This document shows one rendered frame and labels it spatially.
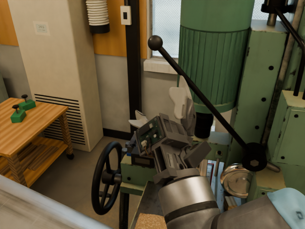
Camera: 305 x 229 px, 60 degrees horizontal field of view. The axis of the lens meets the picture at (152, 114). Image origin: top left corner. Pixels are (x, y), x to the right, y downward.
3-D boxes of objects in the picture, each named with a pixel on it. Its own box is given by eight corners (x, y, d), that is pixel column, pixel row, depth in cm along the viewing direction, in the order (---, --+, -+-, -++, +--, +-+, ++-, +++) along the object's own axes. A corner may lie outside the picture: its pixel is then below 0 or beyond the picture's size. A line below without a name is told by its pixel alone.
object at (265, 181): (246, 193, 78) (253, 161, 72) (271, 197, 77) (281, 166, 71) (248, 219, 70) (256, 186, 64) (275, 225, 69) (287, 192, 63)
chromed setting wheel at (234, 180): (217, 188, 80) (223, 156, 74) (260, 196, 78) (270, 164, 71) (217, 196, 78) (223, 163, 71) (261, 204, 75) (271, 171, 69)
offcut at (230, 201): (223, 203, 95) (224, 196, 94) (231, 202, 96) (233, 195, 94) (227, 212, 92) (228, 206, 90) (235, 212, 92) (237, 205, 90)
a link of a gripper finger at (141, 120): (121, 105, 57) (145, 124, 51) (140, 111, 61) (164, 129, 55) (115, 117, 58) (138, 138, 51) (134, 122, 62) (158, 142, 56)
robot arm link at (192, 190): (225, 200, 45) (183, 218, 49) (215, 173, 47) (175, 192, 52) (196, 200, 38) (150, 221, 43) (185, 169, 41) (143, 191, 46)
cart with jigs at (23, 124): (25, 146, 256) (7, 85, 224) (77, 156, 242) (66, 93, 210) (-34, 196, 202) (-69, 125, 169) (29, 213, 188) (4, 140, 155)
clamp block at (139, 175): (133, 156, 107) (132, 138, 102) (166, 162, 104) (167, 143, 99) (120, 182, 94) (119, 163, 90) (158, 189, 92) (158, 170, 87)
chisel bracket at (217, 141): (185, 147, 93) (187, 127, 89) (226, 153, 90) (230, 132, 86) (182, 161, 87) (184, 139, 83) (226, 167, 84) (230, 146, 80)
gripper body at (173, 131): (160, 108, 47) (180, 172, 41) (188, 118, 53) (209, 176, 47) (131, 129, 51) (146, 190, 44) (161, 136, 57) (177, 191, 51)
